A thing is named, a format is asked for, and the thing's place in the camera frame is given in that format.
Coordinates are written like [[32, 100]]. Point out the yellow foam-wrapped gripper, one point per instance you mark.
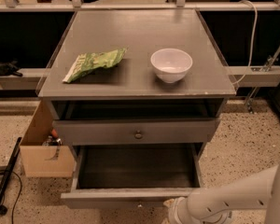
[[176, 209]]

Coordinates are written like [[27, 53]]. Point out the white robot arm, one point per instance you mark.
[[215, 205]]

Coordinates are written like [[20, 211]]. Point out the grey upper drawer with knob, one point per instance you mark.
[[127, 132]]

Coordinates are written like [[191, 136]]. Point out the grey wooden drawer cabinet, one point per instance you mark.
[[131, 90]]

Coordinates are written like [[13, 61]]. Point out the items inside cardboard box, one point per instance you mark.
[[53, 139]]

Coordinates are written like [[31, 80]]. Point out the cardboard box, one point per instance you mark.
[[38, 159]]

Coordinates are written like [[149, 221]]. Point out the white bowl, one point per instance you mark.
[[171, 65]]

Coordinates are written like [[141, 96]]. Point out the green chip bag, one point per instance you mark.
[[86, 63]]

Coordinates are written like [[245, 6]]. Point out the black stand bar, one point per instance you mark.
[[5, 173]]

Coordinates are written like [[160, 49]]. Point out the black bag on shelf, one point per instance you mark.
[[10, 69]]

